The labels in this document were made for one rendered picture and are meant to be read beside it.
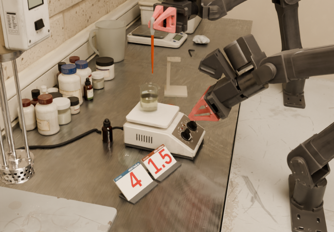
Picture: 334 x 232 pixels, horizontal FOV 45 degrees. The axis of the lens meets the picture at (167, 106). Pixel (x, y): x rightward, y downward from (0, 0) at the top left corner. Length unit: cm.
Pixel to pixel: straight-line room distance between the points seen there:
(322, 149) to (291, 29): 58
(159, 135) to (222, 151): 18
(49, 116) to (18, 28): 57
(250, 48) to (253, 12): 153
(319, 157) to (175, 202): 32
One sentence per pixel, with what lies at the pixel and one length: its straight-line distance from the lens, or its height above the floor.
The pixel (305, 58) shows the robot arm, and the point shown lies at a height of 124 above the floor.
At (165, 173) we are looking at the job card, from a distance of 100.
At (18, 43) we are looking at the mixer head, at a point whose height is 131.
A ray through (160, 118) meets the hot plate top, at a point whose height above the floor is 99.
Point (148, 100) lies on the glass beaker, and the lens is 107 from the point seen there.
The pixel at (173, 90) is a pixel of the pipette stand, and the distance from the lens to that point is 141.
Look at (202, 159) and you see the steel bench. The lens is 107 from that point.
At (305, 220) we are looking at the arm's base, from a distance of 93.
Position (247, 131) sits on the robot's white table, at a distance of 122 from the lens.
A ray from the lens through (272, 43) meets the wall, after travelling 248.
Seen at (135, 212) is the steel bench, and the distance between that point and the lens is 90.
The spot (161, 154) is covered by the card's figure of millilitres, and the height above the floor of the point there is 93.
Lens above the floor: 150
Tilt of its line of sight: 27 degrees down
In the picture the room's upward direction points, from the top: 2 degrees clockwise
